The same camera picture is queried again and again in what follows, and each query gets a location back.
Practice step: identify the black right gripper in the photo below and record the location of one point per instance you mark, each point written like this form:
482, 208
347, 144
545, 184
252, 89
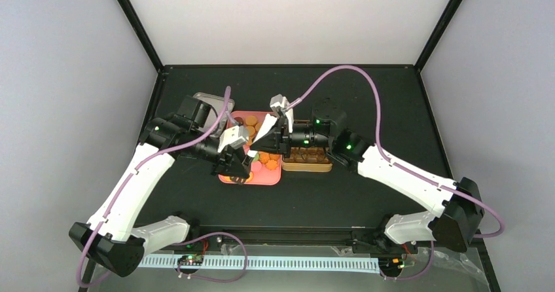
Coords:
277, 135

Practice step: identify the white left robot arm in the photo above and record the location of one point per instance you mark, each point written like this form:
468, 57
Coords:
110, 237

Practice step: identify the round dotted yellow biscuit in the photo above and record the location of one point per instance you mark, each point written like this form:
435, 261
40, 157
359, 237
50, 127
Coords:
250, 120

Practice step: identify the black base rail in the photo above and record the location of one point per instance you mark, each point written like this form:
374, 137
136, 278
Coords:
361, 240

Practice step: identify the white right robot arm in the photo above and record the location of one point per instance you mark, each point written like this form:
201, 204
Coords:
451, 213

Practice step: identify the metal tongs white handles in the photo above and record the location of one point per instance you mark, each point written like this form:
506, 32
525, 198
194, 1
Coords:
250, 155

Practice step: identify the gold cookie tin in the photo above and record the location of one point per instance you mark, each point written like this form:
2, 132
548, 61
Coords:
306, 149

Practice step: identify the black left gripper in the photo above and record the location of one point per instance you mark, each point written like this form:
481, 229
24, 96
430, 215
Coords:
230, 156

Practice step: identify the pink plastic tray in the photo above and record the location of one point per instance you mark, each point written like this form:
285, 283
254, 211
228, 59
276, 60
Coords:
267, 169

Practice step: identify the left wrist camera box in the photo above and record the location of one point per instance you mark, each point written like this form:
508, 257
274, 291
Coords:
235, 137

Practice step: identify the white slotted cable duct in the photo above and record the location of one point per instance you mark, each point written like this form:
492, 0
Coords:
275, 263

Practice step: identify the silver metal tin lid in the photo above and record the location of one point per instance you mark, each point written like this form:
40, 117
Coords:
217, 104

